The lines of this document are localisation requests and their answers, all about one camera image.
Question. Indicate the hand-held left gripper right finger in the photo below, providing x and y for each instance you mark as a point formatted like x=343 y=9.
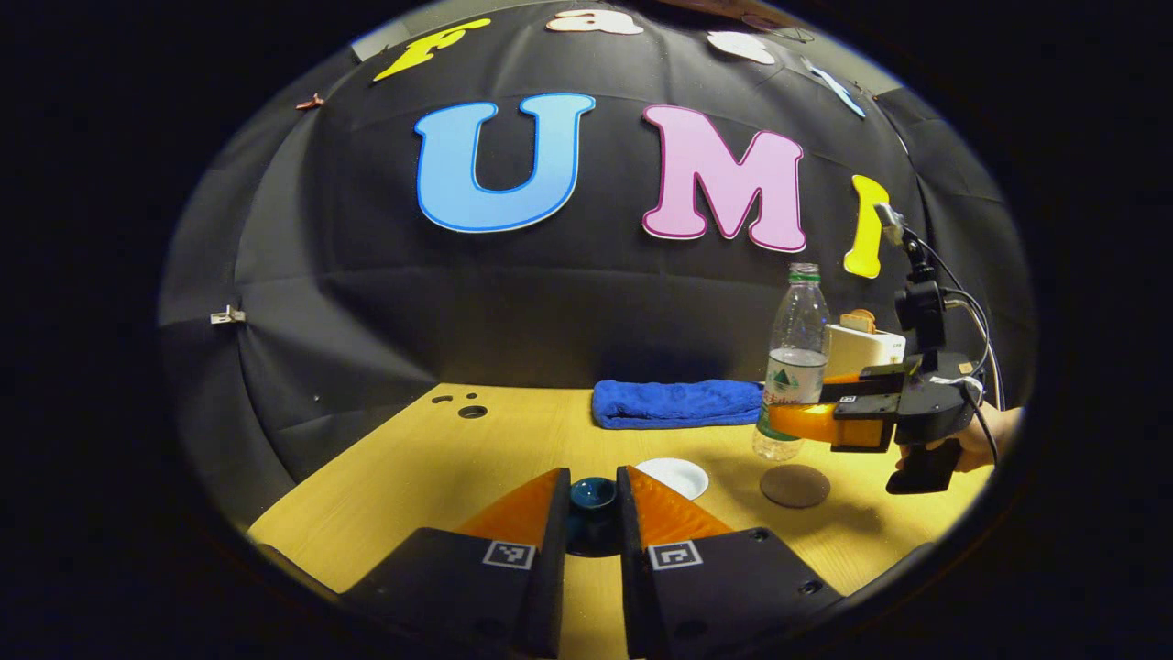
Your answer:
x=632 y=577

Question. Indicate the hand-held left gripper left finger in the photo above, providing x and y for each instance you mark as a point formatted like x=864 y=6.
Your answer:
x=550 y=568

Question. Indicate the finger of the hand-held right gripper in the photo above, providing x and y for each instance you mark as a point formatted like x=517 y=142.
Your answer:
x=811 y=423
x=866 y=383

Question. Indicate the clear plastic water bottle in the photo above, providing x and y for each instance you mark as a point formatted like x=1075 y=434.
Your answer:
x=794 y=367

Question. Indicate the round brown coaster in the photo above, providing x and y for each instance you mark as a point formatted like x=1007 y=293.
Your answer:
x=794 y=486

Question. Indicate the teal teacup lid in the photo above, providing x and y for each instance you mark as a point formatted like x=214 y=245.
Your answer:
x=593 y=493

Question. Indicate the white teacup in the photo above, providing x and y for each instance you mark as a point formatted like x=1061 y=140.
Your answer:
x=676 y=477

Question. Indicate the white toaster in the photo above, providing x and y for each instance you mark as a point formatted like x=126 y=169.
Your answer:
x=863 y=350

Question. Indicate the toast slice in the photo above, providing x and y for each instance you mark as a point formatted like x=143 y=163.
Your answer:
x=859 y=321

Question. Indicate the blue folded towel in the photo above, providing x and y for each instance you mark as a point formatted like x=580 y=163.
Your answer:
x=676 y=403

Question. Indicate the black backdrop cloth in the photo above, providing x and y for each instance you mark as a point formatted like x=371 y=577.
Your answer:
x=385 y=302

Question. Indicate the white cloth clip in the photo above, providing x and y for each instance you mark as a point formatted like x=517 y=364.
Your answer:
x=227 y=316

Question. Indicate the red cloth clip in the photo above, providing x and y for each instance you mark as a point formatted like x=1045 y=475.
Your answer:
x=310 y=102

